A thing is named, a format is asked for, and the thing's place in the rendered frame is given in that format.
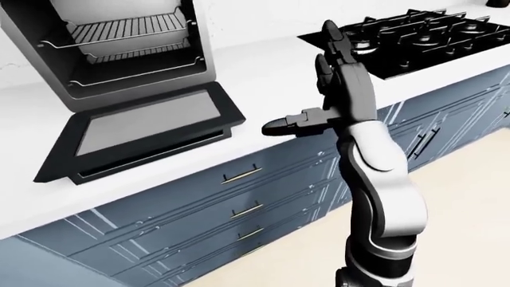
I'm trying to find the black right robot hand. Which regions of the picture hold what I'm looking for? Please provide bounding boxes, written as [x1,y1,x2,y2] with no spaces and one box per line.
[261,19,379,138]

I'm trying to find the black toaster oven glass door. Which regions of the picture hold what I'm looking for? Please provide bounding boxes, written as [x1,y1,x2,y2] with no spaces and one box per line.
[33,81,247,187]

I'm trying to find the silver toaster oven body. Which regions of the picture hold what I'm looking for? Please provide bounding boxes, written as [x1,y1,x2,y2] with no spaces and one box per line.
[0,0,218,115]

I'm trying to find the round black stove burner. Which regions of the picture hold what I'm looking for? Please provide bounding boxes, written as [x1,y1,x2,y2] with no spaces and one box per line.
[410,33,442,46]
[350,38,376,53]
[457,23,489,36]

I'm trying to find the black gas cooktop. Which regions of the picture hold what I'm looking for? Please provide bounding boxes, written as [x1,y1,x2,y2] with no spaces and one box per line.
[296,7,510,81]

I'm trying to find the blue-grey kitchen cabinet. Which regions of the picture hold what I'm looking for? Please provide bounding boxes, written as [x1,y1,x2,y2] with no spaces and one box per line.
[7,64,510,287]

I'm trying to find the slim metal drawer handle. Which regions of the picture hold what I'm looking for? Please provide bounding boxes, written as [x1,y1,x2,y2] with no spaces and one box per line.
[229,200,265,219]
[236,226,266,242]
[221,163,264,185]

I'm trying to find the wire oven rack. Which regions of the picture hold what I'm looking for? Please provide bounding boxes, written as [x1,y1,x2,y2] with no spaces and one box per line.
[37,12,194,49]
[69,41,205,88]

